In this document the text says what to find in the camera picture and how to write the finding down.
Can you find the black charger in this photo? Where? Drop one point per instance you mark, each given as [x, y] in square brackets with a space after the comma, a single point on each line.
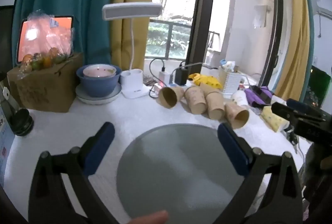
[180, 76]

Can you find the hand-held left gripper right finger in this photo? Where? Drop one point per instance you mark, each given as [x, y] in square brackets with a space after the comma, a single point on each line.
[230, 146]

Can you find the pink bowl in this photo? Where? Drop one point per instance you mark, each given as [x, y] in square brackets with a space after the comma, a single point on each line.
[98, 71]

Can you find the purple umbrella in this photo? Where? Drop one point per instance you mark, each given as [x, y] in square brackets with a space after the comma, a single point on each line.
[260, 95]

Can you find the tablet with orange screen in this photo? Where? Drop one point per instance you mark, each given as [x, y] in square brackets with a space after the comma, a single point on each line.
[64, 23]

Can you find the white paper cup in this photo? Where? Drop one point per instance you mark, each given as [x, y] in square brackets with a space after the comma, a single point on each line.
[240, 98]

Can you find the white power strip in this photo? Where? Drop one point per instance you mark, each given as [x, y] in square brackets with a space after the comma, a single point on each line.
[158, 88]

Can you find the pale round plate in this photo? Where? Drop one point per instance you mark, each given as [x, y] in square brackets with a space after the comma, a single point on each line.
[85, 99]

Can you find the brown paper cup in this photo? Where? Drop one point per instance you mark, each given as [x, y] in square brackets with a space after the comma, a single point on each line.
[170, 97]
[214, 103]
[195, 99]
[237, 113]

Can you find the person's left hand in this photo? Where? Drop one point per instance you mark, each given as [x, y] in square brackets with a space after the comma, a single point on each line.
[151, 217]

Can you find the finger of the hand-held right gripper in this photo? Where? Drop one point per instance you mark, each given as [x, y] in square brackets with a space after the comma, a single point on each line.
[302, 104]
[298, 113]

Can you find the dark window frame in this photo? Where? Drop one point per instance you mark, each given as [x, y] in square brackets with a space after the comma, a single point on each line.
[201, 11]

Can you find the cardboard box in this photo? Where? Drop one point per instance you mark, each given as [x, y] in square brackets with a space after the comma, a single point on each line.
[44, 89]

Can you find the black camera lens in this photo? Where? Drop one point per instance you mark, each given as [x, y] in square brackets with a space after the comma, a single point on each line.
[22, 123]

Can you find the white desk lamp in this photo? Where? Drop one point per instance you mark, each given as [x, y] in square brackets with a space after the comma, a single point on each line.
[132, 10]

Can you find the green bag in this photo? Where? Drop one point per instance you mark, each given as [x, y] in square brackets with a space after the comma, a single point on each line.
[317, 86]

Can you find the blue bowl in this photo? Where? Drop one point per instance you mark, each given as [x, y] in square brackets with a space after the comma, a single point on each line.
[97, 85]

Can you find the white ribbed box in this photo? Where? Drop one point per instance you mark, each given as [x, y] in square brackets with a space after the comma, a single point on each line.
[232, 81]

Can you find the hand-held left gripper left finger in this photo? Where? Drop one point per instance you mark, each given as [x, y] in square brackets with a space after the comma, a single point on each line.
[99, 143]

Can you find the grey round plate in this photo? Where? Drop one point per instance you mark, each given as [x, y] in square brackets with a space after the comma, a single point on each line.
[179, 172]

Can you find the bag of fruit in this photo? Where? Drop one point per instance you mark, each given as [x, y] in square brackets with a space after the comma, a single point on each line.
[44, 58]

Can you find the yellow cloth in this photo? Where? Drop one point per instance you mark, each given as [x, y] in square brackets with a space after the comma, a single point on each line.
[207, 80]

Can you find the white charger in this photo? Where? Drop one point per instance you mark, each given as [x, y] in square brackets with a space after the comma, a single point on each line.
[164, 75]

